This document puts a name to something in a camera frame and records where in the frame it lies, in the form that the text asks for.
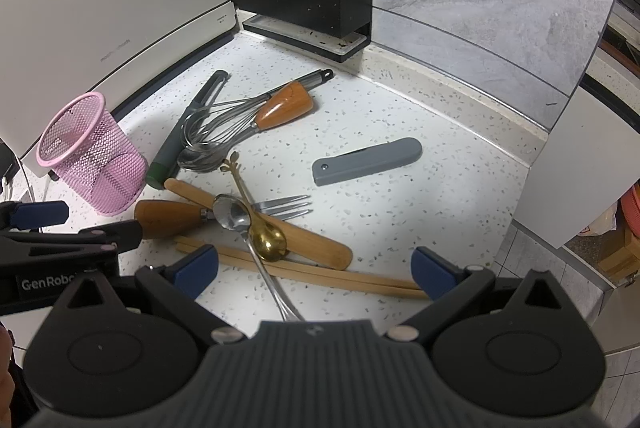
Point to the small silver spoon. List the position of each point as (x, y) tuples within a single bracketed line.
[(232, 215)]

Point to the white utensil sterilizer appliance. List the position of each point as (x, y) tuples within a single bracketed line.
[(55, 50)]

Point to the bamboo spatula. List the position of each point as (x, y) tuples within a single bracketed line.
[(299, 241)]

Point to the fork with wooden handle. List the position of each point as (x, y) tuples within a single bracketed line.
[(160, 219)]

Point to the grey folding knife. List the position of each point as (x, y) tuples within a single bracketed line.
[(366, 161)]

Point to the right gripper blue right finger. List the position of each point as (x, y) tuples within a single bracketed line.
[(456, 294)]

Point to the wooden chopstick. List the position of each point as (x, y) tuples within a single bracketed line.
[(350, 283), (325, 271)]

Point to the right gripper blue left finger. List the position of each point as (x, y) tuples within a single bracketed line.
[(171, 292)]

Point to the pink mesh utensil cup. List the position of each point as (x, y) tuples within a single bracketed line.
[(84, 146)]

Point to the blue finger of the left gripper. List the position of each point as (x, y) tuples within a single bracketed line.
[(27, 216)]

